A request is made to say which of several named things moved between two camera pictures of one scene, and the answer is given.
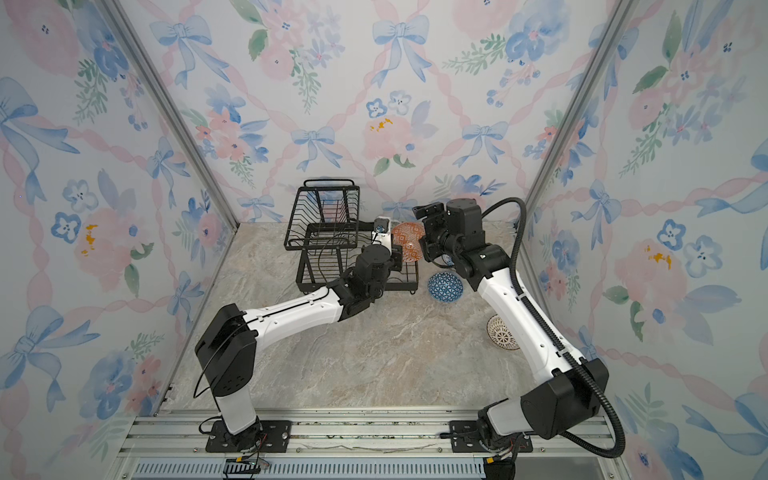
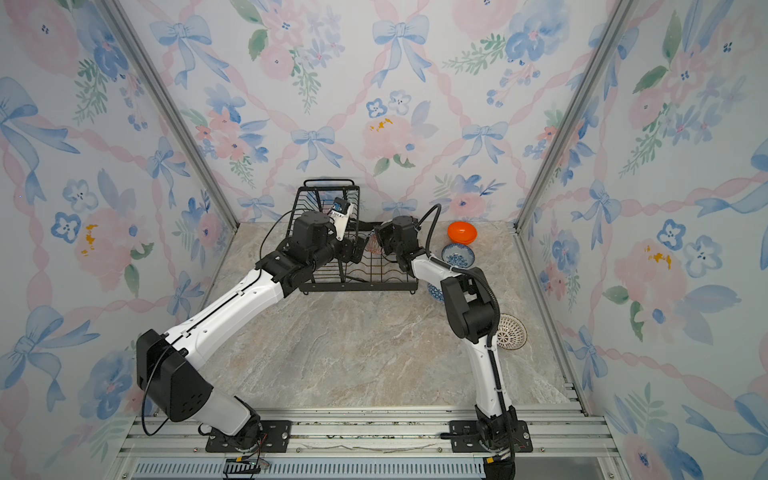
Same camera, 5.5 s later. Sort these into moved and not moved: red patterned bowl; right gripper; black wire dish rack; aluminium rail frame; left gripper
Moved: red patterned bowl; left gripper; right gripper
Not moved: aluminium rail frame; black wire dish rack
